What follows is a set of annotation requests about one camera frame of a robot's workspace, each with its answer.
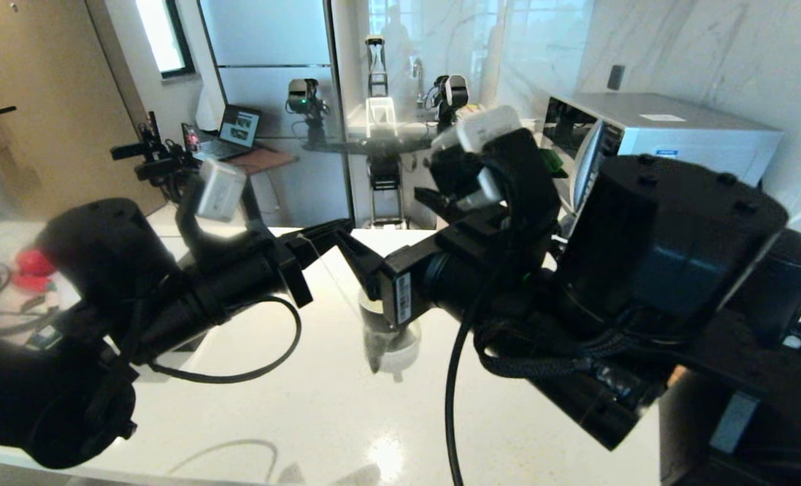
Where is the red round object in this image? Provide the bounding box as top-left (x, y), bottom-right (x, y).
top-left (14, 246), bottom-right (58, 279)

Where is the light brown wooden door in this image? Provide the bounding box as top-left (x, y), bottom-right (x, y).
top-left (0, 0), bottom-right (166, 223)

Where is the black electric kettle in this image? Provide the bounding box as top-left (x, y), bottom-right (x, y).
top-left (731, 229), bottom-right (801, 349)

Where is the metal faucet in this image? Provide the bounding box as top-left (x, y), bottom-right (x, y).
top-left (410, 57), bottom-right (429, 110)

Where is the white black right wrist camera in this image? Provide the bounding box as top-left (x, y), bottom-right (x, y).
top-left (429, 105), bottom-right (524, 212)

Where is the green tray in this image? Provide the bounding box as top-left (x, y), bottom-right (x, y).
top-left (541, 148), bottom-right (568, 179)

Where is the black teleoperation rig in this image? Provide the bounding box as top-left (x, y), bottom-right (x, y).
top-left (110, 111), bottom-right (200, 203)

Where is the black cup white inside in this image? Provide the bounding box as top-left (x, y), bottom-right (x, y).
top-left (358, 289), bottom-right (420, 352)

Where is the frosted glass partition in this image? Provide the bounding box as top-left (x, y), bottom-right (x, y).
top-left (198, 0), bottom-right (357, 230)

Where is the round glass coaster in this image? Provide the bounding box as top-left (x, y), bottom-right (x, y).
top-left (363, 319), bottom-right (422, 372)

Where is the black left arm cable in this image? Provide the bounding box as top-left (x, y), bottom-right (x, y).
top-left (146, 296), bottom-right (304, 386)

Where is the wooden desk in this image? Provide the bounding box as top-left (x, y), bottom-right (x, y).
top-left (225, 150), bottom-right (300, 178)

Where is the dark curved tabletop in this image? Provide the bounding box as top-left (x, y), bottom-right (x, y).
top-left (304, 134), bottom-right (445, 157)

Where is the open laptop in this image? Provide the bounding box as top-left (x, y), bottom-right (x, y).
top-left (198, 107), bottom-right (264, 163)

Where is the background robot torso column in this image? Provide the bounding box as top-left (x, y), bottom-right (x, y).
top-left (365, 35), bottom-right (404, 229)

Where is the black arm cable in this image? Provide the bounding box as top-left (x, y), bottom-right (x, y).
top-left (443, 202), bottom-right (529, 486)
top-left (146, 296), bottom-right (304, 386)

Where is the silver microwave oven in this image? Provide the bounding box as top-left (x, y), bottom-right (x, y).
top-left (542, 93), bottom-right (784, 218)

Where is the window with dark frame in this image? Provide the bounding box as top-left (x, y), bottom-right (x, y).
top-left (136, 0), bottom-right (197, 83)

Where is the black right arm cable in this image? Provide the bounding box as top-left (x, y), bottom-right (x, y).
top-left (443, 202), bottom-right (529, 486)

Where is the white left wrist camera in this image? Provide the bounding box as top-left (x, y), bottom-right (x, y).
top-left (194, 159), bottom-right (248, 224)

